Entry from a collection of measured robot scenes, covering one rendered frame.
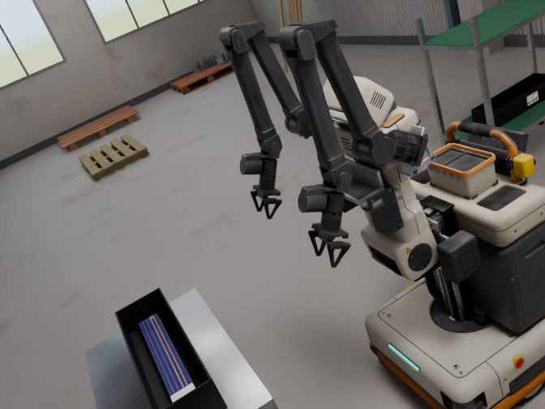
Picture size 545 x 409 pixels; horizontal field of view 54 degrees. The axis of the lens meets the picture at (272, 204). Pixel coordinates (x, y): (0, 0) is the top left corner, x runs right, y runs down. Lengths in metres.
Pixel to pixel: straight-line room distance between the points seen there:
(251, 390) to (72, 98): 8.36
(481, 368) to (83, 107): 8.35
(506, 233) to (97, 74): 8.37
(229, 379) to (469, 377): 0.90
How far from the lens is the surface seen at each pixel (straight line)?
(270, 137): 1.80
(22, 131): 9.57
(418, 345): 2.23
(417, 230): 1.85
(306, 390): 2.61
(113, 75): 9.66
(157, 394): 1.68
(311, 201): 1.42
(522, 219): 1.94
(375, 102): 1.63
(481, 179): 1.99
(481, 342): 2.21
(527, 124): 3.54
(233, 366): 1.64
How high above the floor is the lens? 1.85
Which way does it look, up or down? 26 degrees down
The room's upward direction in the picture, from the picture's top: 22 degrees counter-clockwise
